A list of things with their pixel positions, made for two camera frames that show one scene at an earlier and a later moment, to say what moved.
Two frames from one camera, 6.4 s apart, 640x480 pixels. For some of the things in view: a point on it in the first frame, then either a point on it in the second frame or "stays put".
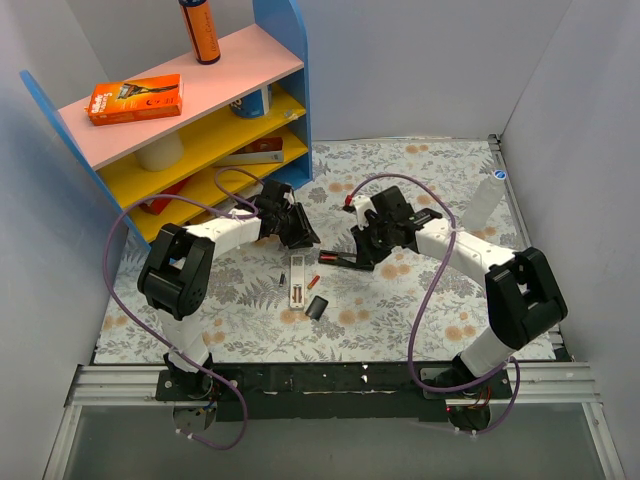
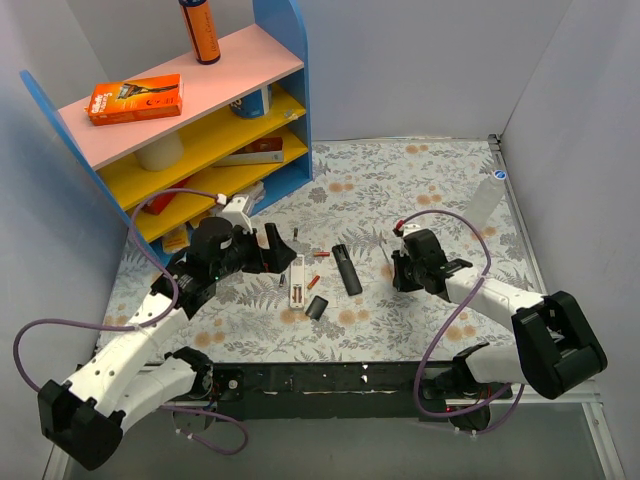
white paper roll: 163,155 stays put
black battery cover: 316,308 stays put
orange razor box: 136,98 stays put
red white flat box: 268,150 stays put
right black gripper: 368,240 to 405,272
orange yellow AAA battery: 313,281 stays put
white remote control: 297,280 stays put
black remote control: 331,257 to 348,270
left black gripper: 293,226 to 258,251
